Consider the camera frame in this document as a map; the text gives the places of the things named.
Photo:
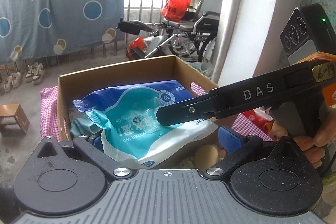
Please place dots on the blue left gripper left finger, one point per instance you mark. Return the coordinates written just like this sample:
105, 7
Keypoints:
110, 167

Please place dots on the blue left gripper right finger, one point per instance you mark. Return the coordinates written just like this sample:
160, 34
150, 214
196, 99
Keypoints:
240, 150

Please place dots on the blue wet wipes pack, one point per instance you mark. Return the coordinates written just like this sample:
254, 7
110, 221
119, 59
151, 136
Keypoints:
131, 134

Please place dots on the person right hand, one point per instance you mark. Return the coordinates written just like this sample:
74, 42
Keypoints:
312, 147

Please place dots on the red snack packet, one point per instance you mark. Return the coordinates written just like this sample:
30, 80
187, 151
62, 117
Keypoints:
261, 118

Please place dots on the purple checkered tablecloth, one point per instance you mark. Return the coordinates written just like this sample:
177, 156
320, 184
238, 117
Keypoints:
49, 118

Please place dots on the brown cardboard box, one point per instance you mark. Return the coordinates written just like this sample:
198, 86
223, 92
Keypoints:
75, 86

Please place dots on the small wooden stool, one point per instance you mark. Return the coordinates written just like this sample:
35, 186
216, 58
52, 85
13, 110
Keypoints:
13, 114

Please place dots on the white black sneaker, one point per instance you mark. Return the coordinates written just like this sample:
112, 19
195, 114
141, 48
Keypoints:
30, 72

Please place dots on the white black sneaker beside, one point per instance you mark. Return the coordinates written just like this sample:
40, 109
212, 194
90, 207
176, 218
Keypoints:
38, 74

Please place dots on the black wheelchair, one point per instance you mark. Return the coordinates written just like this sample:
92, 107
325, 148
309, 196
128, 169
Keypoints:
192, 38

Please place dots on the blue patterned bed sheet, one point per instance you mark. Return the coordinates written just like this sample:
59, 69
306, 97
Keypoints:
41, 28

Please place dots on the red plastic bag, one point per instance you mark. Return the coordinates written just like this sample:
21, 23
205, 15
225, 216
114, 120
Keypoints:
174, 10

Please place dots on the black camera module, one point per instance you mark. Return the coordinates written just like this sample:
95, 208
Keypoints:
307, 31

